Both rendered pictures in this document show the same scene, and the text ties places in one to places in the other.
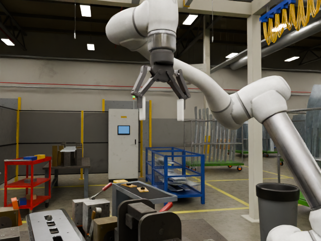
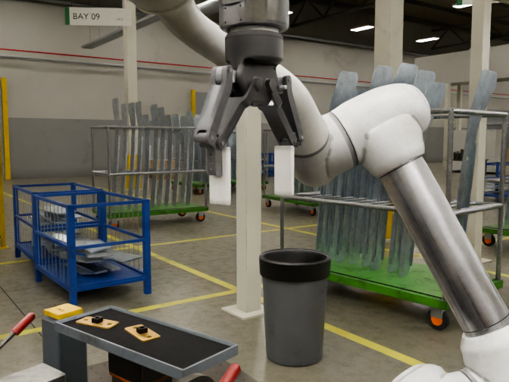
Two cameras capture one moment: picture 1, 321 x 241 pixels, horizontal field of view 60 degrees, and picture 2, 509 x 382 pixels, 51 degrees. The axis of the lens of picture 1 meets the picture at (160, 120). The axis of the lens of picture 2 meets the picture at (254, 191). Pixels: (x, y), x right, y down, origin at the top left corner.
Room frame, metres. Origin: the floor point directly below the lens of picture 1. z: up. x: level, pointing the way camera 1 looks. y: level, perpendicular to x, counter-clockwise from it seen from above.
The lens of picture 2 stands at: (0.23, 0.27, 1.53)
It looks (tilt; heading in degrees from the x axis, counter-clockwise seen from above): 5 degrees down; 336
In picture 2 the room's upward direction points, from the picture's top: straight up
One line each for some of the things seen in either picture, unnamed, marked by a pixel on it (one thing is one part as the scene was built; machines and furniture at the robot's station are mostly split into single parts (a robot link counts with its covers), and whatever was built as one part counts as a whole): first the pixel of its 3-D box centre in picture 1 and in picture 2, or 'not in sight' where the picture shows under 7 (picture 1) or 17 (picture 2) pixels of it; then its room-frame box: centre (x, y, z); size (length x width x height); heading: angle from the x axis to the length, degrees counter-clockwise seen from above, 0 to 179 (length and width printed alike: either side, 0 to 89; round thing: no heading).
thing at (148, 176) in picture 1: (163, 166); (57, 224); (7.27, -0.09, 0.47); 1.20 x 0.80 x 0.95; 11
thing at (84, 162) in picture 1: (69, 167); not in sight; (6.41, 2.08, 0.57); 1.86 x 0.90 x 1.14; 15
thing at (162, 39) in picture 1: (161, 44); (254, 11); (0.87, 0.00, 1.69); 0.09 x 0.09 x 0.06
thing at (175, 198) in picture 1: (141, 191); (141, 336); (1.21, 0.08, 1.16); 0.37 x 0.14 x 0.02; 28
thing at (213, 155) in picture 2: (136, 99); (209, 154); (0.83, 0.07, 1.51); 0.03 x 0.01 x 0.05; 118
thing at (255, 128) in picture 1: (254, 116); (248, 126); (4.51, -1.53, 1.64); 0.36 x 0.36 x 3.28; 12
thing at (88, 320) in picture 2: (128, 184); (97, 320); (1.31, 0.15, 1.17); 0.08 x 0.04 x 0.01; 42
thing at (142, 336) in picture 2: (142, 188); (142, 330); (1.22, 0.08, 1.17); 0.08 x 0.04 x 0.01; 14
